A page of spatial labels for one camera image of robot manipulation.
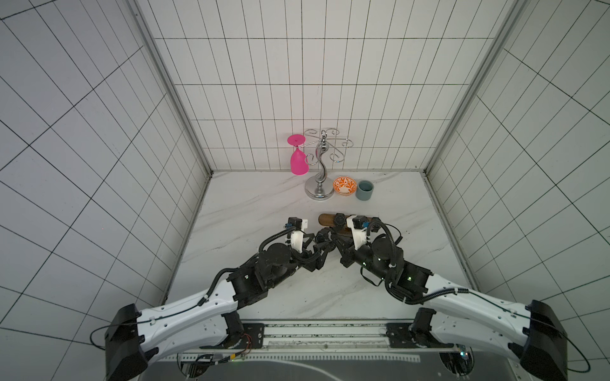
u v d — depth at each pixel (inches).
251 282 21.0
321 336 29.2
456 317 22.8
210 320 23.6
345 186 43.5
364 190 41.2
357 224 24.1
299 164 39.2
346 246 25.6
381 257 21.2
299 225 23.6
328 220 36.3
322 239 26.3
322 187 44.4
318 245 23.3
